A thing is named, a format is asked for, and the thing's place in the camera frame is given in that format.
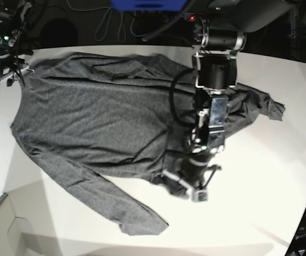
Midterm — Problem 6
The black power strip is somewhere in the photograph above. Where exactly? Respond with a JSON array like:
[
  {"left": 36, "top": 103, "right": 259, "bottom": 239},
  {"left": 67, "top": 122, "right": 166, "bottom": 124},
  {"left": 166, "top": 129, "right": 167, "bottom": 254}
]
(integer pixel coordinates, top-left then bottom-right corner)
[{"left": 183, "top": 12, "right": 204, "bottom": 25}]

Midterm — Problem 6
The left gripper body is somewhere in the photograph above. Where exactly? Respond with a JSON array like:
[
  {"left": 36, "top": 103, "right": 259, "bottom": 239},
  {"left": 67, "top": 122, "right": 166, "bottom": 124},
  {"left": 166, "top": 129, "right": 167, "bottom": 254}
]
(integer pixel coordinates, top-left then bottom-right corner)
[{"left": 162, "top": 151, "right": 222, "bottom": 194}]

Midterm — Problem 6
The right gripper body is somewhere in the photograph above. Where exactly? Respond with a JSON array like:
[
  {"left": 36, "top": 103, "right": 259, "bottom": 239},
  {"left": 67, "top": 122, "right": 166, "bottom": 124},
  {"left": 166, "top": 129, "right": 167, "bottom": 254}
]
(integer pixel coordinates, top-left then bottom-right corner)
[{"left": 0, "top": 57, "right": 34, "bottom": 86}]

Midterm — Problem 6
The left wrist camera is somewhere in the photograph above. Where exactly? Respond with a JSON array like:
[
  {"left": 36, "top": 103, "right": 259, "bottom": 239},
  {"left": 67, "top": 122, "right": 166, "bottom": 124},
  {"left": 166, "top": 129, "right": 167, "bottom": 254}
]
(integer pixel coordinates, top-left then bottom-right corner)
[{"left": 191, "top": 189, "right": 208, "bottom": 203}]

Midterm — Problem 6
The blue plastic bin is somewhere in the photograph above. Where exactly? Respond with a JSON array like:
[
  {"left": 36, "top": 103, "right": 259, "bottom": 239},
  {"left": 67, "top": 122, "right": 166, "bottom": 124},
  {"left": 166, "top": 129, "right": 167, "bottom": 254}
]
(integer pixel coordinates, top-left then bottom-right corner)
[{"left": 111, "top": 0, "right": 187, "bottom": 12}]

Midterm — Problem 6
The grey long-sleeve t-shirt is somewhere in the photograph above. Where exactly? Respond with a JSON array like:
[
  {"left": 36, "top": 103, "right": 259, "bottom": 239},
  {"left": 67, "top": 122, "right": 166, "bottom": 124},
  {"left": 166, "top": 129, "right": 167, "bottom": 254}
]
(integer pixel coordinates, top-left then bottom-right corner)
[{"left": 9, "top": 52, "right": 286, "bottom": 237}]

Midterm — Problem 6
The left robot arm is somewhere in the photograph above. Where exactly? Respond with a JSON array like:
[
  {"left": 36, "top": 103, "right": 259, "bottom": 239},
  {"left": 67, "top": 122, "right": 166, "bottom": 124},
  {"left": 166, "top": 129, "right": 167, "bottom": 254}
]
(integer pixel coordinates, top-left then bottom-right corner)
[{"left": 159, "top": 1, "right": 298, "bottom": 202}]

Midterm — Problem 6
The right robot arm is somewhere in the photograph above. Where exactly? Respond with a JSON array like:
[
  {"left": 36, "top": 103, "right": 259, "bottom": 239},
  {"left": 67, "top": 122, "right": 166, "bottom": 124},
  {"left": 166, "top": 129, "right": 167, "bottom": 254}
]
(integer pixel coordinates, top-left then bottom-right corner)
[{"left": 0, "top": 1, "right": 34, "bottom": 87}]

